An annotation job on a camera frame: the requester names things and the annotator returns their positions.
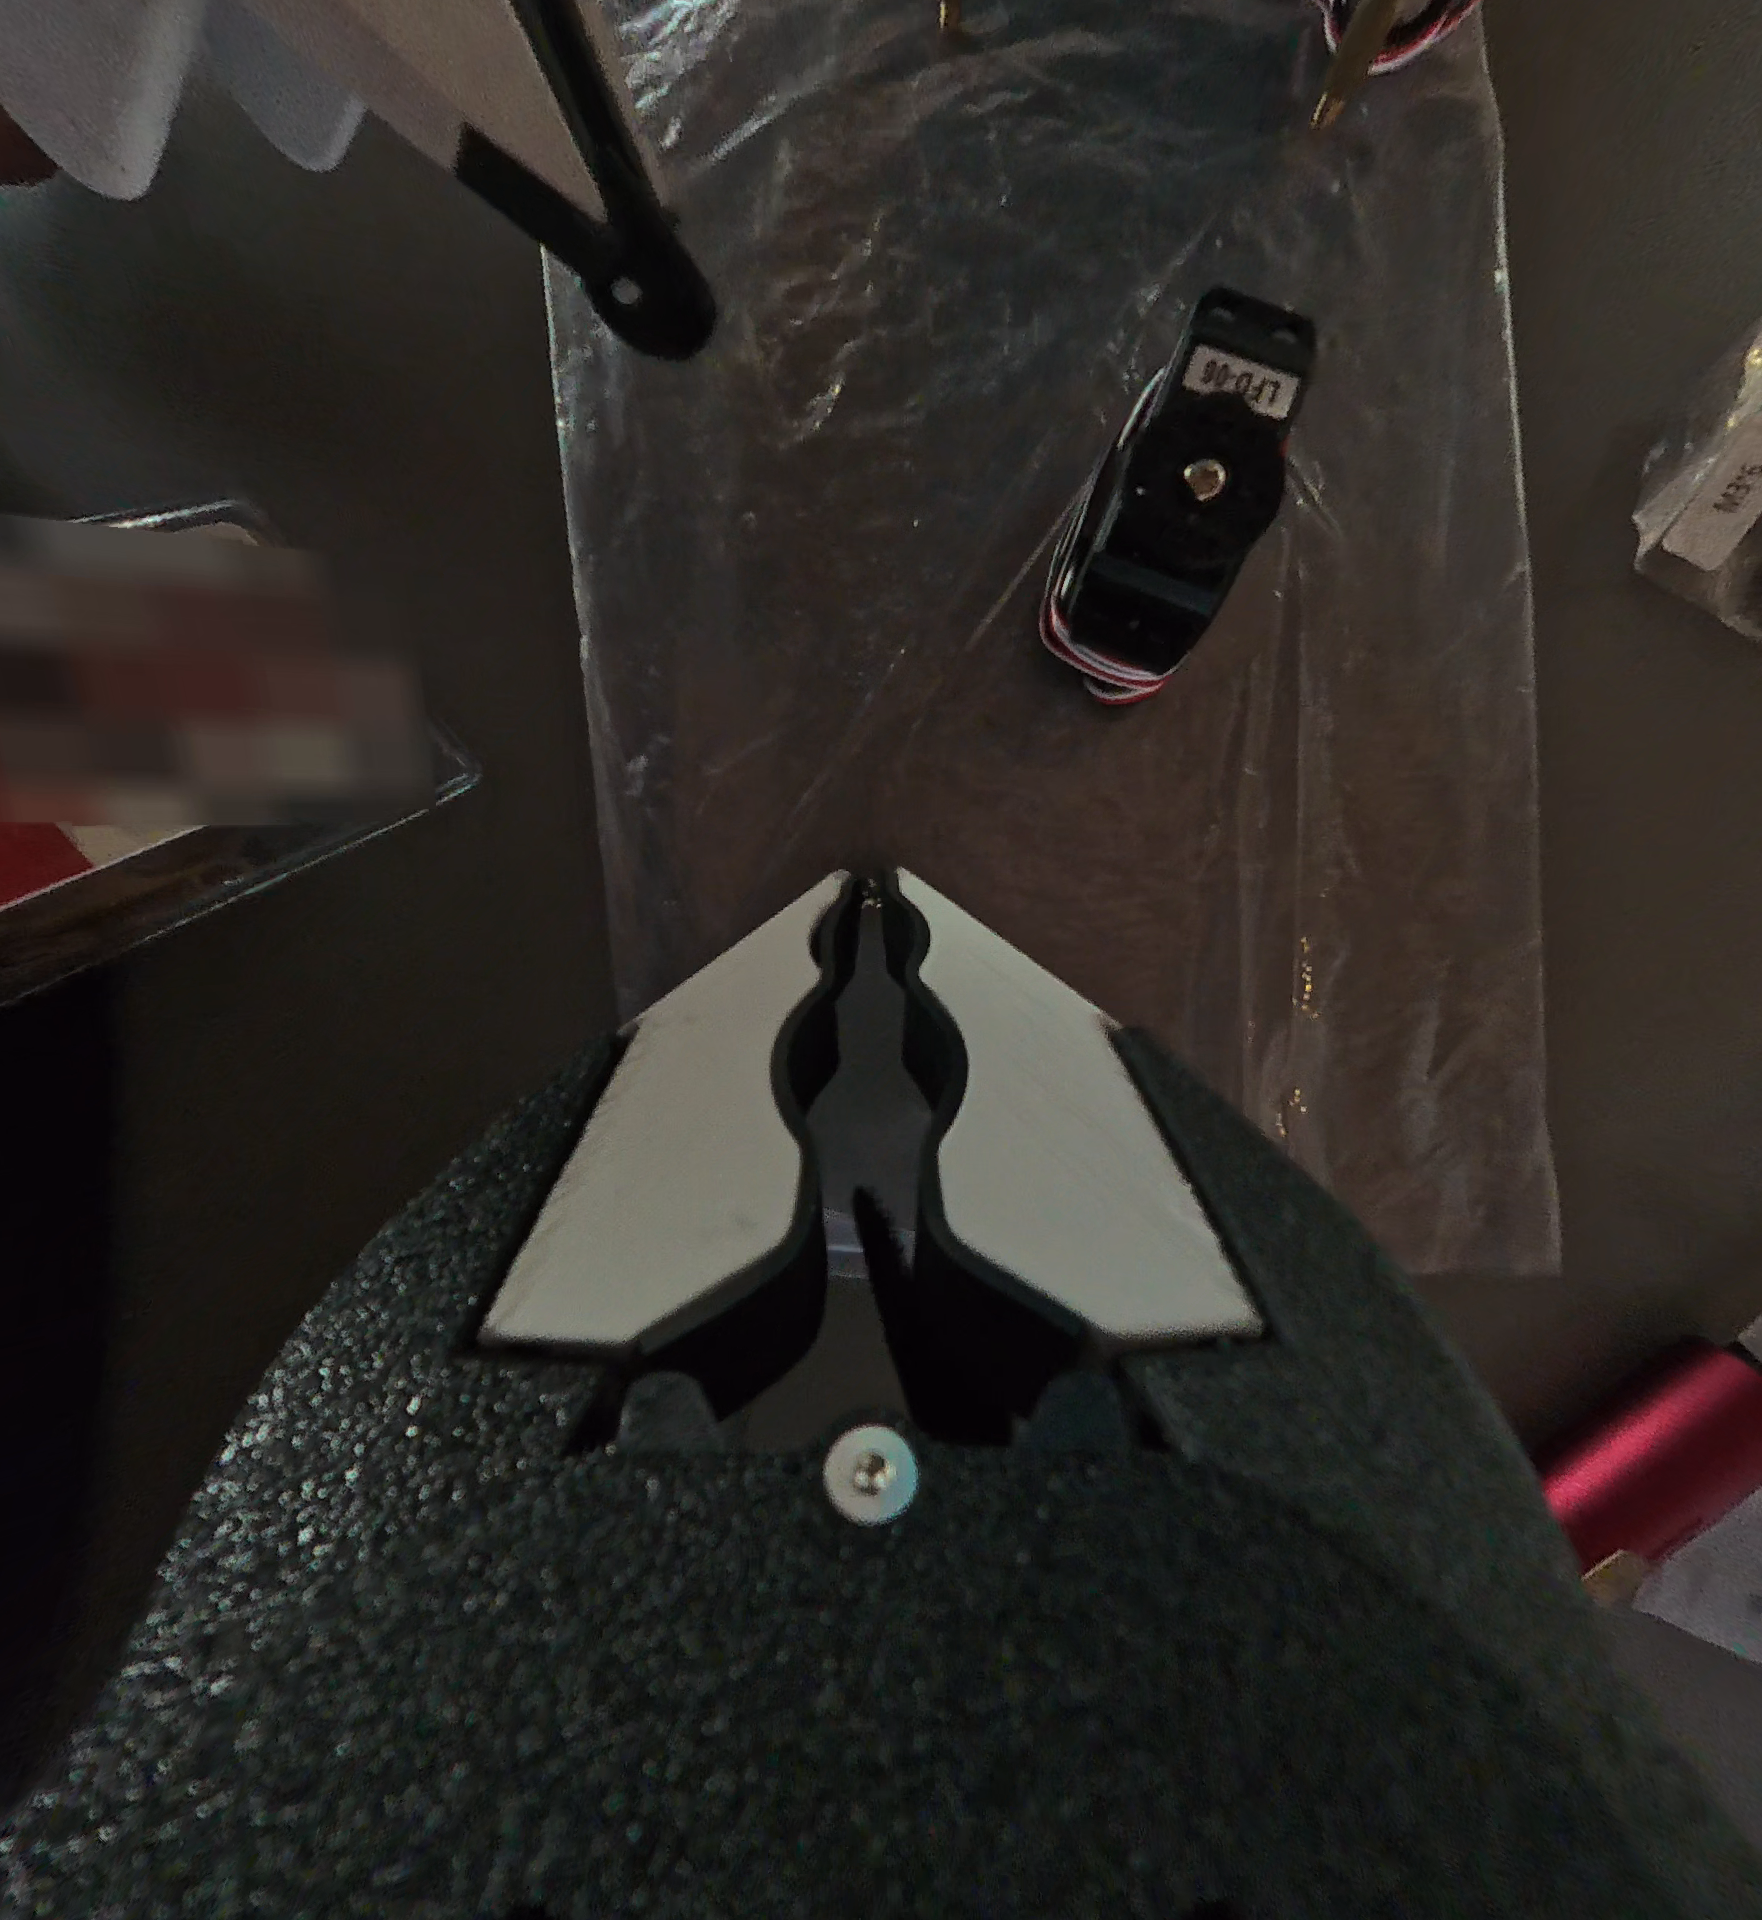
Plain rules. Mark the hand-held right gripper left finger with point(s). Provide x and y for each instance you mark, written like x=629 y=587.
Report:
x=654 y=1183

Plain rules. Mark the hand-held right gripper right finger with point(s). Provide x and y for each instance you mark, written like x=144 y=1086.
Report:
x=1092 y=1183

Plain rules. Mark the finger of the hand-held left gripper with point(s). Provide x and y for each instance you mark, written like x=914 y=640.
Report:
x=492 y=89

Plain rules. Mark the black servo motor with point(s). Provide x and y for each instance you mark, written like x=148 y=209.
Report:
x=1165 y=556

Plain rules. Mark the blue toy robot arm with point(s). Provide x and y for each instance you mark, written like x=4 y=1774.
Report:
x=1338 y=89

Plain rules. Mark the grey desk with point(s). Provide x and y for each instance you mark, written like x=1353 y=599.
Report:
x=372 y=449

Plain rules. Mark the clear packaged tool box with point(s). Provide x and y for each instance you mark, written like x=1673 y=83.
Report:
x=220 y=884

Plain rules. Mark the large clear plastic bag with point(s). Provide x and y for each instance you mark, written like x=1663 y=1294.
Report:
x=851 y=601

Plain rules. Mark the red metal tube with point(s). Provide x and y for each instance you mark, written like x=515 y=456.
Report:
x=1659 y=1456

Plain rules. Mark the scattered small parts bags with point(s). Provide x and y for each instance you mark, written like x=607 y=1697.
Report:
x=1752 y=509

